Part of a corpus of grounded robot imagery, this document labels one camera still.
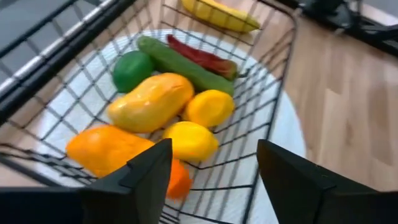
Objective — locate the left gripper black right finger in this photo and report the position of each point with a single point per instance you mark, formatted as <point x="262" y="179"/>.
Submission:
<point x="304" y="199"/>

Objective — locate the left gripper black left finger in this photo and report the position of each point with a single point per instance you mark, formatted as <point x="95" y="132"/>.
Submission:
<point x="140" y="193"/>

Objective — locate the small orange tomato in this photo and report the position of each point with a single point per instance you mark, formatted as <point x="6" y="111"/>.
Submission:
<point x="178" y="180"/>

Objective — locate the large orange mango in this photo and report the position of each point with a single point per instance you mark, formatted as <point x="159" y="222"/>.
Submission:
<point x="105" y="149"/>

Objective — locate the yellow bell pepper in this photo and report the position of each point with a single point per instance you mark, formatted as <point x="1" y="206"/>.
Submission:
<point x="189" y="141"/>

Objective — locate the yellow-orange mango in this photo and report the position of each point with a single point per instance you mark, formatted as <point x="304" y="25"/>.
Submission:
<point x="152" y="102"/>

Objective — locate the yellow lemon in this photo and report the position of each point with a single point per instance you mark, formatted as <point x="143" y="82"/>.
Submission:
<point x="210" y="107"/>

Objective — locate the green lime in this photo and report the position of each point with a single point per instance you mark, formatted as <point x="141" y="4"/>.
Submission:
<point x="132" y="71"/>

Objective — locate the green cucumber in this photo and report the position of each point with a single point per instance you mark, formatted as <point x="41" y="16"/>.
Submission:
<point x="180" y="65"/>

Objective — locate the long dark red pepper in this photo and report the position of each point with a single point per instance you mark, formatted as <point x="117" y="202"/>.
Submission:
<point x="205" y="59"/>

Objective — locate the yellow banana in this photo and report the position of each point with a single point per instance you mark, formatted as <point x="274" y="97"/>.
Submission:
<point x="217" y="15"/>

